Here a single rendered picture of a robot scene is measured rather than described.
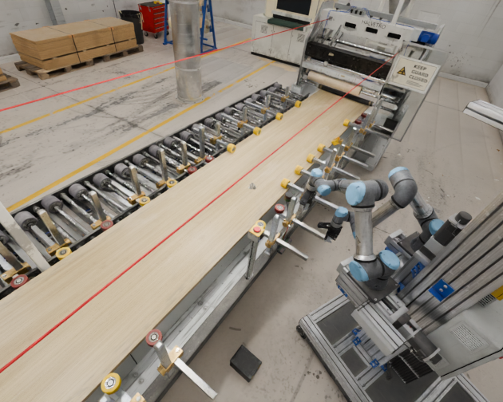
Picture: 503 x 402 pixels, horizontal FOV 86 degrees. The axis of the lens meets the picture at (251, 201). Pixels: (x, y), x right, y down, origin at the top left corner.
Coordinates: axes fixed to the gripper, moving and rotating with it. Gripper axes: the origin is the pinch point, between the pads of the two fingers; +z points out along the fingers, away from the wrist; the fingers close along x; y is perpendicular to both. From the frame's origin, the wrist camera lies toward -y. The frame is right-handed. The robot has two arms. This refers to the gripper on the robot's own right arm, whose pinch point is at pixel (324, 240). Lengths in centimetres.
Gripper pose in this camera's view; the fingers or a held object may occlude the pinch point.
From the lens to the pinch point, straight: 217.3
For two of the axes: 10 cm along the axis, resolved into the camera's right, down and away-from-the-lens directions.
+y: 8.1, 4.6, -3.6
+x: 5.7, -5.3, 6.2
